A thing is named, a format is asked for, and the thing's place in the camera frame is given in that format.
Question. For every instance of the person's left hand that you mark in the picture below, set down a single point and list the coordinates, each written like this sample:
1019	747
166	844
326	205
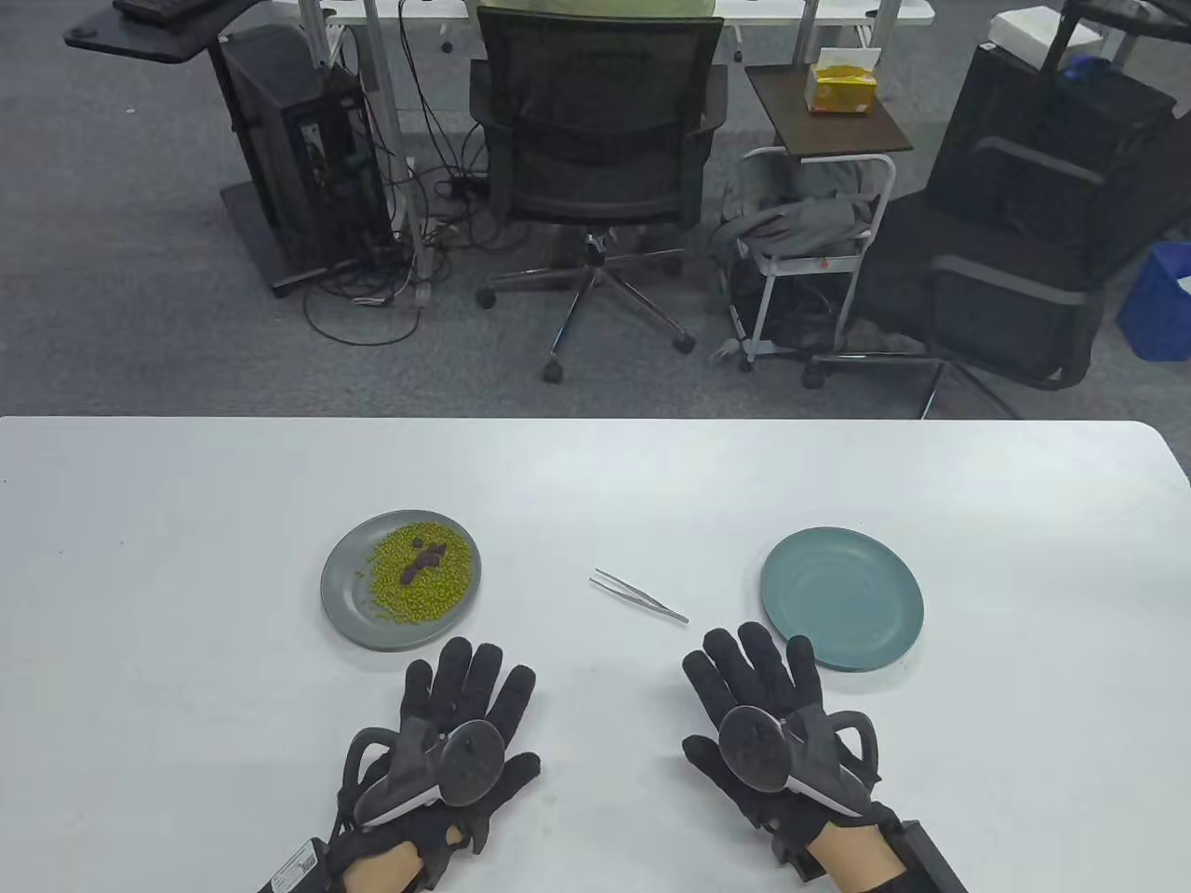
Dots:
479	679

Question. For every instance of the person's right hand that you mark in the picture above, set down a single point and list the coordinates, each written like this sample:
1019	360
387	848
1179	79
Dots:
758	670

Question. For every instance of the metal tweezers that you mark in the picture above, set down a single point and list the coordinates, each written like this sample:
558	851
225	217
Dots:
668	612

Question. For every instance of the teal plate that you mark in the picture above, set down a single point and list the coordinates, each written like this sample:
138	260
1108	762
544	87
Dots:
837	595

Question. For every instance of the dark red beans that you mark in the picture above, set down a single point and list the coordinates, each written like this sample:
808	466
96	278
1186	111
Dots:
430	561

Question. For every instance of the grey plate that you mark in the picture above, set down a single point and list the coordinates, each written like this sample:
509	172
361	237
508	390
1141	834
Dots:
349	595

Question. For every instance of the person's left forearm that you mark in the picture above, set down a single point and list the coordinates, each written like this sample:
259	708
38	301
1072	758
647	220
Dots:
381	874

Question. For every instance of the grey white tracker controller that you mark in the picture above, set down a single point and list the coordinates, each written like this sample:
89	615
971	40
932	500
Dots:
754	749
475	763

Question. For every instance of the pile of green beans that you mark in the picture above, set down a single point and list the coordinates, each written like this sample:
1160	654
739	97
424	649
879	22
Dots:
437	595

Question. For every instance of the black bag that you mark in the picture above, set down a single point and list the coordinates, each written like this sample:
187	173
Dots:
800	312

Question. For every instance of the black padded office chair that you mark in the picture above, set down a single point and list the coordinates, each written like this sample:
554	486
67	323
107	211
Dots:
1005	307

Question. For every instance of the grey jacket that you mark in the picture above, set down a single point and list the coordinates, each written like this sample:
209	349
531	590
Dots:
809	219

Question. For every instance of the black power strip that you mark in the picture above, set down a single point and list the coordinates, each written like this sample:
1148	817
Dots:
465	186

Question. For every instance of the blue plastic bin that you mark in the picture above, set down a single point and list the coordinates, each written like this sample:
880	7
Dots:
1154	307

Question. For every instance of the brown side table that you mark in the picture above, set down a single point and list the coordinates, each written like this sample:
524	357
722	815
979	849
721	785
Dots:
837	130

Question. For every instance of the black computer tower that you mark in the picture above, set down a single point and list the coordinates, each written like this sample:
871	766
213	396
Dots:
279	139

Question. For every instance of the black mesh office chair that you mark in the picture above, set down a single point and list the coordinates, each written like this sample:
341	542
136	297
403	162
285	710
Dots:
595	112

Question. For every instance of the yellow tissue box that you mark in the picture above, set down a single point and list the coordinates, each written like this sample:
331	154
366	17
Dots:
842	93

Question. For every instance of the white desk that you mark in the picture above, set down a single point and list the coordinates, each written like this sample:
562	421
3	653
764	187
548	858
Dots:
837	9

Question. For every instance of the white box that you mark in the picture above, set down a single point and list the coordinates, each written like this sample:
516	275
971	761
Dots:
1033	28

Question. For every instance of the black stand desk top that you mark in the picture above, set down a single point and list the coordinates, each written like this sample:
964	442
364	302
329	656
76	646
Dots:
149	37

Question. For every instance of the black keyboard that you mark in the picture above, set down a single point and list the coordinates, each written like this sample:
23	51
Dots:
158	7

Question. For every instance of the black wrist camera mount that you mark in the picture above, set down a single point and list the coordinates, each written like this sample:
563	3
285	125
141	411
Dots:
298	870
930	865

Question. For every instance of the black stand base plate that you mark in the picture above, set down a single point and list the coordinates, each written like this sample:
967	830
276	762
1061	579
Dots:
251	233

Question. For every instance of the black desk frame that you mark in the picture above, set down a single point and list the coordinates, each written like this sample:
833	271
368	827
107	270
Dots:
1117	9

